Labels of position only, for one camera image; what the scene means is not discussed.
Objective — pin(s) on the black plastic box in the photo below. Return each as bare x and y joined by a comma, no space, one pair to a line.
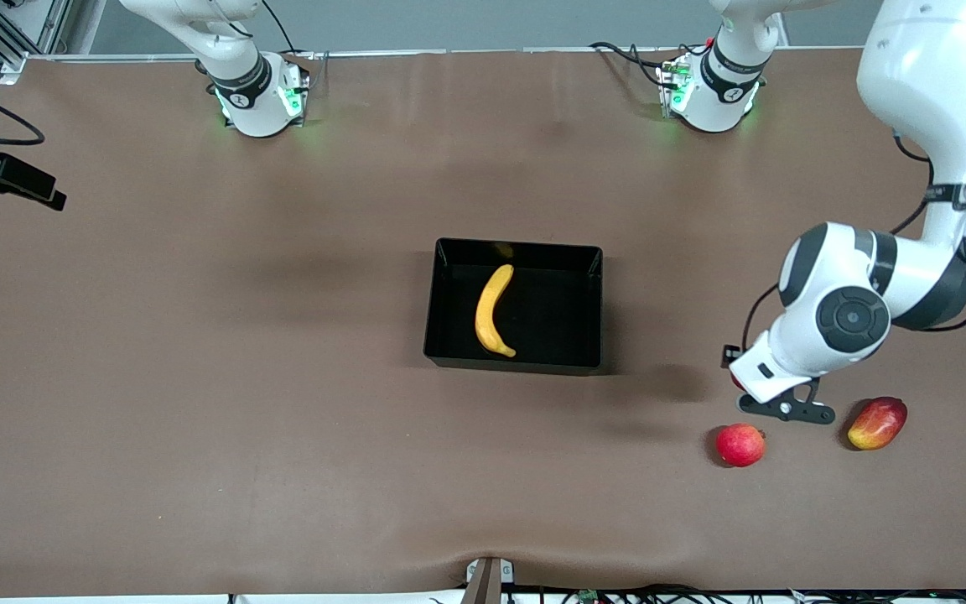
550,335

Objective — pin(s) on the yellow banana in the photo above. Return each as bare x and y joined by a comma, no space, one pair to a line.
491,310

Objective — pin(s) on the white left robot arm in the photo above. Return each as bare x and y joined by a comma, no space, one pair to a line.
927,75

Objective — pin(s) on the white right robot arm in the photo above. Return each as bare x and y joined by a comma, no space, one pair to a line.
257,109

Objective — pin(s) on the plain red apple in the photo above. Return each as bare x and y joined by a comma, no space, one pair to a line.
740,445

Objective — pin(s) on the red and yellow mango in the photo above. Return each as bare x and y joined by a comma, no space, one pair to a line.
877,424

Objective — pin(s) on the small green circuit board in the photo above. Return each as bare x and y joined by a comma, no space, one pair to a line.
589,596

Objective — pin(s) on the brown table cover mat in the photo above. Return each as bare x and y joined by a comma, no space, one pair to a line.
282,470

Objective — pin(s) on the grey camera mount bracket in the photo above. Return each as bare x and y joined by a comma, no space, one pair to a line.
487,583

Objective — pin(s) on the silver table edge rail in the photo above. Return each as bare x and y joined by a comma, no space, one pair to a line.
491,51

